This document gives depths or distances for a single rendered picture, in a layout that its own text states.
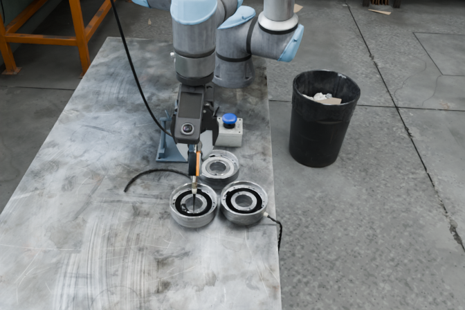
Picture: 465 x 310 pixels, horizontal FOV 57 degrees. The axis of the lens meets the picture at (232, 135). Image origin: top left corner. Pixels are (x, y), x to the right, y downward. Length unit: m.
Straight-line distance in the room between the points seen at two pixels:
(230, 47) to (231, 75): 0.09
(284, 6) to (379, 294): 1.21
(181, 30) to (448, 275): 1.66
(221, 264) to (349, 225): 1.28
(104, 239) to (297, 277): 1.08
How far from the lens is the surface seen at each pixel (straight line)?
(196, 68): 0.77
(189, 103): 0.79
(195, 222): 0.93
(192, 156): 0.89
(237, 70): 1.37
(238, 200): 0.99
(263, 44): 1.29
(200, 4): 0.72
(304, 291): 1.85
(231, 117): 1.13
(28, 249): 0.99
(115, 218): 0.99
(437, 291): 2.03
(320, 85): 2.38
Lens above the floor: 1.53
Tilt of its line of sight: 38 degrees down
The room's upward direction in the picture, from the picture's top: 3 degrees clockwise
